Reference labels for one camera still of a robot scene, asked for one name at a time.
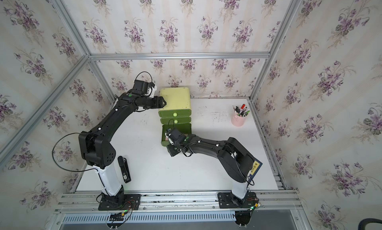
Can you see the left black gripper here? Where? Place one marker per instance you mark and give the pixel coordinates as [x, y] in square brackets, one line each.
[155, 102]

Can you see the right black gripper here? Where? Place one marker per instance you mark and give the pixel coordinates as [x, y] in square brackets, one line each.
[172, 153]

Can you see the green drawer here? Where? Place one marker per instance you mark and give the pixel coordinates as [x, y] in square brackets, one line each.
[175, 120]
[174, 113]
[183, 128]

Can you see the green top drawer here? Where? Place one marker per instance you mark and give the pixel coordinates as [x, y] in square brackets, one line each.
[174, 113]

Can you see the green bottom drawer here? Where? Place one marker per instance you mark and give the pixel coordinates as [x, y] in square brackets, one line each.
[183, 128]

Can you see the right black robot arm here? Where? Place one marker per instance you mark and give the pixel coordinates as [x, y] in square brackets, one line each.
[236, 160]

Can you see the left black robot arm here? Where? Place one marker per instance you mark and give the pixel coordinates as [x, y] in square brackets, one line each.
[95, 145]

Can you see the yellow-green drawer cabinet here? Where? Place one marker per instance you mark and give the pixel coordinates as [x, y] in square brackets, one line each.
[178, 98]

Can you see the black handheld device on table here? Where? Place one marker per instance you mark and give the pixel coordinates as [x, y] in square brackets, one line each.
[122, 162]

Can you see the pink pen holder cup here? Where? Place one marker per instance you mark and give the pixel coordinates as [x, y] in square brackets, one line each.
[237, 120]

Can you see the pens in cup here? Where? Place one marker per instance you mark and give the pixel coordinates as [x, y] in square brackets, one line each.
[242, 111]

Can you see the dark blue notebook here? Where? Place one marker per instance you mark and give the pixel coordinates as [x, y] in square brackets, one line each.
[255, 168]

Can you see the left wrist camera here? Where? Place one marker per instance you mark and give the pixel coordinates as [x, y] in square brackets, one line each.
[151, 89]

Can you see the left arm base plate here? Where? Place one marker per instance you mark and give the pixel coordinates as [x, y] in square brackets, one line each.
[116, 203]

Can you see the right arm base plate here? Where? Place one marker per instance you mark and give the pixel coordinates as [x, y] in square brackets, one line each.
[227, 200]

